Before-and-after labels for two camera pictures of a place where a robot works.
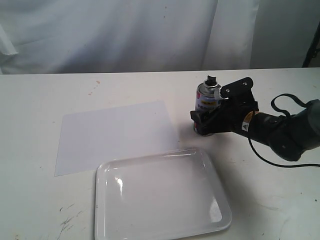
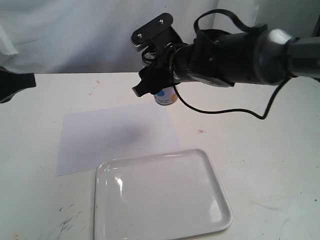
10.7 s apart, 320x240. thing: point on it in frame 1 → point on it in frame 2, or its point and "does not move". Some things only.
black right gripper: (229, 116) → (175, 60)
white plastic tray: (174, 195) does not move
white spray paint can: (207, 97) → (166, 96)
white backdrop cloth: (42, 36) does not move
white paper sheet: (88, 138) does not move
